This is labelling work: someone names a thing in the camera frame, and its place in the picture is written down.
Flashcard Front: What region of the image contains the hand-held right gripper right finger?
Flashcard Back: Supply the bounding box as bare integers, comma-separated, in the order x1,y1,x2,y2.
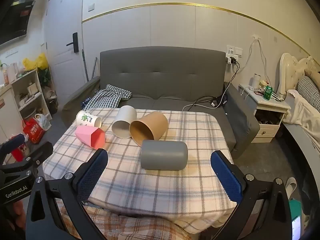
210,150,293,240

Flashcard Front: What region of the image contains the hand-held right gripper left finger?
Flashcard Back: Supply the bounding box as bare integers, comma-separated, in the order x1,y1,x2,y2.
25,148,108,240

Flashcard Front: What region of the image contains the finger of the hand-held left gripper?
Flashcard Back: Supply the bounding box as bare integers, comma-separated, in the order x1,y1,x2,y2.
0,134,25,165
15,142,54,173

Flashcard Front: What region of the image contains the grey cup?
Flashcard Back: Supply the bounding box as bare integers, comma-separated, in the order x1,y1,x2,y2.
140,140,188,170

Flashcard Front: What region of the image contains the red cartoon cup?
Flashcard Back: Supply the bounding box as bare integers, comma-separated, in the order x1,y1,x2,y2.
11,140,29,162

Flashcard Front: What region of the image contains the pink hexagonal cup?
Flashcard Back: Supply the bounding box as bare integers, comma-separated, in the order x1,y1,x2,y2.
75,126,106,150

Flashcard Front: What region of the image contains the white green-printed paper cup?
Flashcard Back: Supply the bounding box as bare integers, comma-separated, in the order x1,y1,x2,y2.
76,110,102,128

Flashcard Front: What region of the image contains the cream white cup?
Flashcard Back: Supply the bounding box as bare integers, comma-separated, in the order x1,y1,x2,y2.
111,105,137,139

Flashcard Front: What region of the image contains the brown paper cup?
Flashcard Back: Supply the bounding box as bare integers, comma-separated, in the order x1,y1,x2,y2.
129,112,169,147

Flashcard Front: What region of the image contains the red bag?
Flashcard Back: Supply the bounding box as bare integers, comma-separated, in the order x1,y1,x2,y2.
23,118,45,144

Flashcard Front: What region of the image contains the white plastic bag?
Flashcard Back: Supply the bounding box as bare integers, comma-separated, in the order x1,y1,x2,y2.
34,114,52,130

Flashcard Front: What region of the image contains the white shelf unit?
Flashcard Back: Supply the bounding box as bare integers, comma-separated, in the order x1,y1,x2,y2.
11,69,53,130

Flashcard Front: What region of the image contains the plaid tablecloth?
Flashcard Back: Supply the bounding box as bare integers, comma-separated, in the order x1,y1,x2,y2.
42,107,238,240

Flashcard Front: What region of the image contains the white slipper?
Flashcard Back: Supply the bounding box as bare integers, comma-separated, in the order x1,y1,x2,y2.
285,177,297,198

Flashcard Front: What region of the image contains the green checked cloth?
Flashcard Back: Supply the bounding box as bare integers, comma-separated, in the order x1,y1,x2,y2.
84,84,132,110

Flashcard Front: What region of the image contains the white nightstand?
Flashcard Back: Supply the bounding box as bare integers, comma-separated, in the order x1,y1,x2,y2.
239,84,292,143

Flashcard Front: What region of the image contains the white door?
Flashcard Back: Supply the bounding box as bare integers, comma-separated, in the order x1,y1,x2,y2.
44,0,84,110

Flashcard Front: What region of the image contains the yellow plastic bag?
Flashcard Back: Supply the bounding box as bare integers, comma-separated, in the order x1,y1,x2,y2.
22,53,48,71

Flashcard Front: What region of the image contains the smartphone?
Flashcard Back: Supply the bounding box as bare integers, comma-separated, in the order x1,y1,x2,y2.
291,215,302,240

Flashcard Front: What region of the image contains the green can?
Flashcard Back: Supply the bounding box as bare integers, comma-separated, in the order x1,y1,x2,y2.
263,85,274,101

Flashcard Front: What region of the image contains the cream bedding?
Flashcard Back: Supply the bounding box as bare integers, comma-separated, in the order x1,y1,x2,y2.
282,89,320,153

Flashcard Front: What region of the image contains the grey sofa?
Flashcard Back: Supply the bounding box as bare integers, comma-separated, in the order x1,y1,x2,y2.
62,46,260,159

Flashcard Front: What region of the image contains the black television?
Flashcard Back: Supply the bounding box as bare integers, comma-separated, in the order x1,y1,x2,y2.
0,0,35,45

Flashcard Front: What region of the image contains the checked pillow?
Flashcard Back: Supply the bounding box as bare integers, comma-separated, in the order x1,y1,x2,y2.
297,76,320,103

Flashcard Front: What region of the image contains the cream bed headboard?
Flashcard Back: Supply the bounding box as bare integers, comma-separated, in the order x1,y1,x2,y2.
279,52,320,98

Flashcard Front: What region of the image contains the white cable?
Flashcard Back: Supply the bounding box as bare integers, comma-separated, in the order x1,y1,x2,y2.
241,36,272,90
182,97,220,112

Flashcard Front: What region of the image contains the green broom handle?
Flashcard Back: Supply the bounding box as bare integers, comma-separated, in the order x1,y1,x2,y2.
81,50,89,82

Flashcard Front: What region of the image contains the black cable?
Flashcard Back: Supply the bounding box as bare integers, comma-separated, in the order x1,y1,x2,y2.
195,61,240,108

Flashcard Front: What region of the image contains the black door handle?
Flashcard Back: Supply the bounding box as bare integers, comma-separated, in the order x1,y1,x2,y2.
66,32,80,53

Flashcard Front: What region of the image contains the white wall socket with chargers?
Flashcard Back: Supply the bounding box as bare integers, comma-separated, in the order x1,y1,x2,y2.
226,45,243,64

